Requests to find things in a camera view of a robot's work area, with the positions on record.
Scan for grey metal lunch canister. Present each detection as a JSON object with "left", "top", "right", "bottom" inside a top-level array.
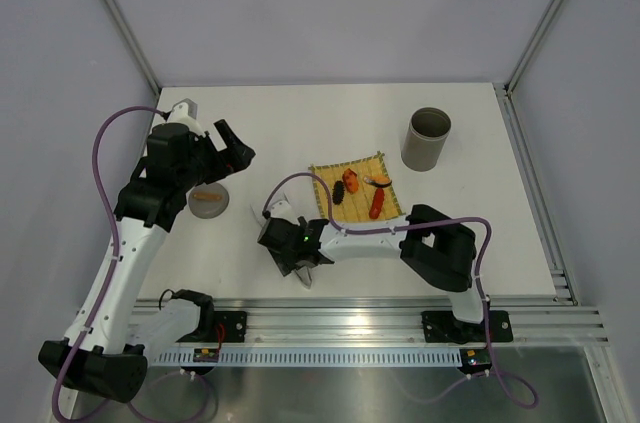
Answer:
[{"left": 401, "top": 107, "right": 452, "bottom": 172}]

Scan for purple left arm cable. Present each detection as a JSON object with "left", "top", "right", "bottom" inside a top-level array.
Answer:
[{"left": 51, "top": 105, "right": 226, "bottom": 422}]

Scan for orange salmon slice toy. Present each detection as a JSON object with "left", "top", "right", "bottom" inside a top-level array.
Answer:
[{"left": 363, "top": 175, "right": 392, "bottom": 189}]

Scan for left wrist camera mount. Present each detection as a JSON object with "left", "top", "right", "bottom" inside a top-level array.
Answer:
[{"left": 166, "top": 98, "right": 203, "bottom": 134}]

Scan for right small circuit board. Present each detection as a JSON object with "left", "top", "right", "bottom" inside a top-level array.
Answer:
[{"left": 461, "top": 349, "right": 491, "bottom": 366}]

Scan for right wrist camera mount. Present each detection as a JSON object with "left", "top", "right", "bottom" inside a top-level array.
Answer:
[{"left": 267, "top": 199, "right": 297, "bottom": 224}]

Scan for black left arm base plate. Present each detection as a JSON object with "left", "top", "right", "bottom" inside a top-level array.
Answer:
[{"left": 178, "top": 310, "right": 248, "bottom": 344}]

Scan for left aluminium frame post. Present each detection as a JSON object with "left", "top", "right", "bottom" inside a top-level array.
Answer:
[{"left": 99, "top": 0, "right": 162, "bottom": 100}]

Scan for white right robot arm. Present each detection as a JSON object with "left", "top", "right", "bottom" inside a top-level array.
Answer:
[{"left": 258, "top": 205, "right": 490, "bottom": 344}]

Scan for stainless steel tongs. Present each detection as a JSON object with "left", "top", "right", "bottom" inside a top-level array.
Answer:
[{"left": 252, "top": 192, "right": 313, "bottom": 290}]

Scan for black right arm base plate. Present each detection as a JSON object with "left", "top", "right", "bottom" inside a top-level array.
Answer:
[{"left": 421, "top": 310, "right": 514, "bottom": 345}]

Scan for grey canister lid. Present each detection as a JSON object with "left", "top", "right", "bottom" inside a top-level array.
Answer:
[{"left": 187, "top": 183, "right": 230, "bottom": 220}]

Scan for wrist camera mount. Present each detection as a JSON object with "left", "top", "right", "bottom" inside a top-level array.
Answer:
[
  {"left": 267, "top": 199, "right": 297, "bottom": 224},
  {"left": 166, "top": 98, "right": 203, "bottom": 134}
]

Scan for white slotted cable duct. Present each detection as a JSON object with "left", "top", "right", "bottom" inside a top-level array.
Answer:
[{"left": 152, "top": 347, "right": 462, "bottom": 368}]

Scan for red sausage toy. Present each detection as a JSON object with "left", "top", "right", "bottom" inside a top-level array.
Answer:
[{"left": 369, "top": 188, "right": 385, "bottom": 220}]

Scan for aluminium front rail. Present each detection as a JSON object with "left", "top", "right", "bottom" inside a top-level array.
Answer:
[{"left": 67, "top": 296, "right": 609, "bottom": 348}]

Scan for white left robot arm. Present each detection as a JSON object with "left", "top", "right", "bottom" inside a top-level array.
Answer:
[{"left": 38, "top": 120, "right": 255, "bottom": 403}]

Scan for black sea cucumber toy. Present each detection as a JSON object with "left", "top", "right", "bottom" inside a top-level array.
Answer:
[{"left": 332, "top": 180, "right": 346, "bottom": 205}]

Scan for right aluminium frame post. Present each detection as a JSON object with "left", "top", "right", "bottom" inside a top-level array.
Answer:
[{"left": 503, "top": 0, "right": 566, "bottom": 98}]

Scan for orange fried fish toy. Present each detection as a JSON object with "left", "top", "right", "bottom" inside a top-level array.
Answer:
[{"left": 342, "top": 168, "right": 359, "bottom": 194}]

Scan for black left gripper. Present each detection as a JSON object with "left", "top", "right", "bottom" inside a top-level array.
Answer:
[{"left": 176, "top": 120, "right": 254, "bottom": 191}]

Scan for small circuit board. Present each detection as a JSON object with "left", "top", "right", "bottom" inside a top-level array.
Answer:
[
  {"left": 461, "top": 349, "right": 491, "bottom": 366},
  {"left": 193, "top": 348, "right": 219, "bottom": 364}
]

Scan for bamboo woven tray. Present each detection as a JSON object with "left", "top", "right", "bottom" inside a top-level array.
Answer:
[{"left": 309, "top": 151, "right": 404, "bottom": 223}]

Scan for left small circuit board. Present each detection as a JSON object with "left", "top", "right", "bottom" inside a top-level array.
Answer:
[{"left": 193, "top": 348, "right": 219, "bottom": 364}]

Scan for aluminium frame post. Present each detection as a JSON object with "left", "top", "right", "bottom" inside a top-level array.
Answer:
[
  {"left": 99, "top": 0, "right": 162, "bottom": 100},
  {"left": 503, "top": 0, "right": 566, "bottom": 98}
]

